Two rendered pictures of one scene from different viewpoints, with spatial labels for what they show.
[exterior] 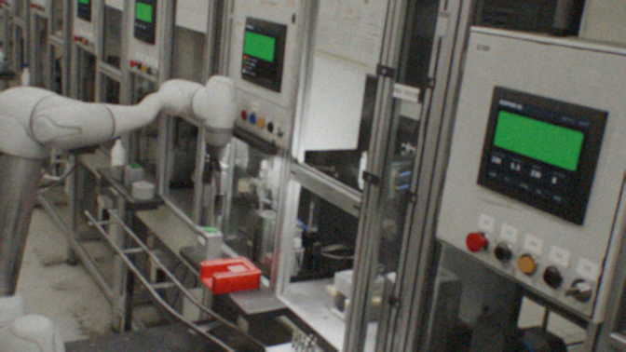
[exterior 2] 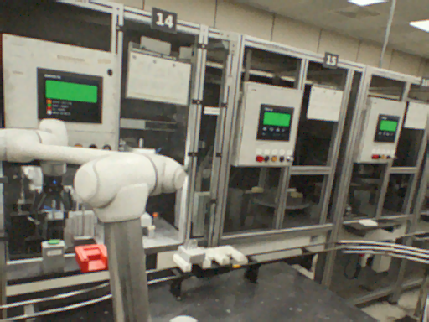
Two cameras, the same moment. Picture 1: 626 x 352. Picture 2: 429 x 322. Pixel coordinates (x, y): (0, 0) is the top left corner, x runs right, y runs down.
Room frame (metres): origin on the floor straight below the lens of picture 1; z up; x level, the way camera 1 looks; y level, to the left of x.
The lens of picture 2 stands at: (1.57, 1.70, 1.66)
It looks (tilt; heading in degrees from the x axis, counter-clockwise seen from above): 13 degrees down; 270
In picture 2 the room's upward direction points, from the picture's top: 6 degrees clockwise
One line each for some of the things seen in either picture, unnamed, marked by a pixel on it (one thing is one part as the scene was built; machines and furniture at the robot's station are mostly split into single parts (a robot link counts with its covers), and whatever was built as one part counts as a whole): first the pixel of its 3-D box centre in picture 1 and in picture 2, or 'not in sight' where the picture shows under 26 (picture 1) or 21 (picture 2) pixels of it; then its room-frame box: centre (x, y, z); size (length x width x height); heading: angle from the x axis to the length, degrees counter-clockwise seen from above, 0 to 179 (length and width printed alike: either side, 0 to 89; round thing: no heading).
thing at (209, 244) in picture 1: (211, 247); (53, 255); (2.25, 0.31, 0.97); 0.08 x 0.08 x 0.12; 33
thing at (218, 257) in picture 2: not in sight; (209, 262); (1.59, -0.07, 0.84); 0.36 x 0.14 x 0.10; 33
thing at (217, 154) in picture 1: (216, 156); (53, 184); (2.24, 0.32, 1.28); 0.08 x 0.07 x 0.09; 33
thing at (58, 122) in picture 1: (68, 125); (157, 173); (1.77, 0.63, 1.44); 0.18 x 0.14 x 0.13; 148
